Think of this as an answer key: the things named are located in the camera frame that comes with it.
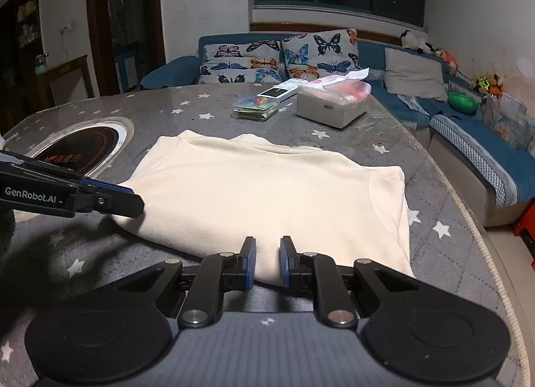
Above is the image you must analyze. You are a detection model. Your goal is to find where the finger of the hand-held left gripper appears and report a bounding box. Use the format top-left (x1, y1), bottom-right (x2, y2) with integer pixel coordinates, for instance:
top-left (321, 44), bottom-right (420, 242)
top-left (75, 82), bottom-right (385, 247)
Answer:
top-left (0, 151), bottom-right (136, 195)
top-left (75, 192), bottom-right (145, 218)

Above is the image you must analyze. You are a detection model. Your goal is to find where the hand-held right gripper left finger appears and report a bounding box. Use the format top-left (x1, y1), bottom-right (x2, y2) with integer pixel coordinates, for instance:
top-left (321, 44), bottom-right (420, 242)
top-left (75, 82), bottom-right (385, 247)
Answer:
top-left (113, 236), bottom-right (257, 329)

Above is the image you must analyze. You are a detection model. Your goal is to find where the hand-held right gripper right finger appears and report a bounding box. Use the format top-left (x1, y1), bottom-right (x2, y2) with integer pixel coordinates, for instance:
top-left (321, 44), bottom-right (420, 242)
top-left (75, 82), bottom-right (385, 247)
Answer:
top-left (279, 235), bottom-right (423, 329)

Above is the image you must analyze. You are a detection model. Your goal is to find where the cream sweatshirt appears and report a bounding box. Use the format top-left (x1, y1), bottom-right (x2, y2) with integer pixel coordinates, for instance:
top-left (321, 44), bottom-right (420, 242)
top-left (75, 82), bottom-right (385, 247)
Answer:
top-left (115, 130), bottom-right (415, 283)

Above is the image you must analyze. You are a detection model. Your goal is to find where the black round induction cooker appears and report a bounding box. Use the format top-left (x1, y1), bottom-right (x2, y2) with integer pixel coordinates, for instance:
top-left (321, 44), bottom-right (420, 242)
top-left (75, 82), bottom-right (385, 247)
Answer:
top-left (31, 126), bottom-right (119, 174)

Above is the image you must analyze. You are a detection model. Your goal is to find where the wooden side table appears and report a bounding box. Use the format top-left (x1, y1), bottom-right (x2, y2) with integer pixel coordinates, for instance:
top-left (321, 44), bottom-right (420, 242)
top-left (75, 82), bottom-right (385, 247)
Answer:
top-left (35, 55), bottom-right (95, 110)

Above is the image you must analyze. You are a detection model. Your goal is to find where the blue sofa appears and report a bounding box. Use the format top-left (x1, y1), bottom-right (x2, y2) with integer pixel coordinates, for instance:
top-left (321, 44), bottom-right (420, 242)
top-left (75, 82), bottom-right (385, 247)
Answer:
top-left (139, 32), bottom-right (535, 227)

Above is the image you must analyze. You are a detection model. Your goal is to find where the grey star-print tablecloth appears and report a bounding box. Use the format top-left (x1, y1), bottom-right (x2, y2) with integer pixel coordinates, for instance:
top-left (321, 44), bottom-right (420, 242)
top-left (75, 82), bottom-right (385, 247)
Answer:
top-left (0, 82), bottom-right (527, 387)

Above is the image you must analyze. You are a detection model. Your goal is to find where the clear plastic toy box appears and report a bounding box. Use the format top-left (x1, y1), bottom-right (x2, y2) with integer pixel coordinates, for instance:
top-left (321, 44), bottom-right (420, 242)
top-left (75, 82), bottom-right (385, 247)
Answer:
top-left (232, 97), bottom-right (280, 122)

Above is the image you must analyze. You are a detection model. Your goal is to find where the grey tissue box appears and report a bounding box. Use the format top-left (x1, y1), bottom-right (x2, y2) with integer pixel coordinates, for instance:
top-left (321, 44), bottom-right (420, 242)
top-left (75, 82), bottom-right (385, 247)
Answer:
top-left (296, 90), bottom-right (368, 129)

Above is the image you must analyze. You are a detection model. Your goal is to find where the dark display cabinet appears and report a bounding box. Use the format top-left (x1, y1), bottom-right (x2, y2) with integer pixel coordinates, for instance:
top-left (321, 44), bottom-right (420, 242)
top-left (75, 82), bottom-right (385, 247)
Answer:
top-left (0, 0), bottom-right (44, 120)

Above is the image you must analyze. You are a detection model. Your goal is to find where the white remote control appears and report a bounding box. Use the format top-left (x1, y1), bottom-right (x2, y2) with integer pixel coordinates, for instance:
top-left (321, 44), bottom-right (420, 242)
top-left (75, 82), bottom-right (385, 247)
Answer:
top-left (256, 79), bottom-right (308, 104)

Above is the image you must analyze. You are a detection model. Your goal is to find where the wide butterfly cushion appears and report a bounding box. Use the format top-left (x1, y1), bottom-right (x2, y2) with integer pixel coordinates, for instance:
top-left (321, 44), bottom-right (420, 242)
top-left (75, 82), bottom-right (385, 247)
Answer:
top-left (198, 40), bottom-right (283, 85)

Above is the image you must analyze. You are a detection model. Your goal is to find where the square butterfly cushion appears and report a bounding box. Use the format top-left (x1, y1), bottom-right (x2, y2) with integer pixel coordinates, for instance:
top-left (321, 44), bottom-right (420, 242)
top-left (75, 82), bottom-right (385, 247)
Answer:
top-left (281, 28), bottom-right (360, 81)

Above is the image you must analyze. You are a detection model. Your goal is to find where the grey cushion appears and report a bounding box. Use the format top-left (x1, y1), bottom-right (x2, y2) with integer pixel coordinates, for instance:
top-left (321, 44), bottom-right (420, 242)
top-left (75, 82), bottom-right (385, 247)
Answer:
top-left (384, 48), bottom-right (449, 103)

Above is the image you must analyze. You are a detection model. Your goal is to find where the blue patterned sofa cover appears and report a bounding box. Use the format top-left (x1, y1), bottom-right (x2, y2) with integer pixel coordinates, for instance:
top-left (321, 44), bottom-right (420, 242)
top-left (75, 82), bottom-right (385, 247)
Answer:
top-left (430, 113), bottom-right (535, 210)

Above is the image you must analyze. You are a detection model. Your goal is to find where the green bowl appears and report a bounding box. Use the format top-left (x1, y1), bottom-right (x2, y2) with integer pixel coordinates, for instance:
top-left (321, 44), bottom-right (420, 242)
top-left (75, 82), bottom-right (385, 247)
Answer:
top-left (447, 92), bottom-right (480, 115)

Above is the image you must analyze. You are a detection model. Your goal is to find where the red plastic stool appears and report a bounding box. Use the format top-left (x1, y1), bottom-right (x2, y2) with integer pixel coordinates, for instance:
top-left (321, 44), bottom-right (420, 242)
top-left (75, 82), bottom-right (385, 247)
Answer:
top-left (512, 199), bottom-right (535, 271)

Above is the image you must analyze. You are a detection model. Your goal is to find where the black and white plush toy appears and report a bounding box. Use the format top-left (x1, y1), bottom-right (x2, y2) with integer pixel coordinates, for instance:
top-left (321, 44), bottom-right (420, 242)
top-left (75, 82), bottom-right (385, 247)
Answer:
top-left (400, 31), bottom-right (437, 55)

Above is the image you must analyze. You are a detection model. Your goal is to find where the pink orange plush toy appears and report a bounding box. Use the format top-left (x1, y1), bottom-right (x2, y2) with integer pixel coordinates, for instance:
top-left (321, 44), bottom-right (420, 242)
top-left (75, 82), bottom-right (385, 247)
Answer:
top-left (435, 49), bottom-right (460, 74)

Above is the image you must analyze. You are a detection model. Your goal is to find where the clear storage box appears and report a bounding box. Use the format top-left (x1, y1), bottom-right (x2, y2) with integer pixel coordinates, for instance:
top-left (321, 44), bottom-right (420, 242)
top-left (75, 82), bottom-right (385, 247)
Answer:
top-left (483, 92), bottom-right (528, 149)

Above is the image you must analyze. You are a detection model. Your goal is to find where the brown plush toy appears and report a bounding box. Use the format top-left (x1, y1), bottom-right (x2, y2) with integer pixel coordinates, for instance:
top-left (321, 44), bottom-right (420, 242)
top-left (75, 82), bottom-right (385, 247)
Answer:
top-left (470, 74), bottom-right (504, 97)

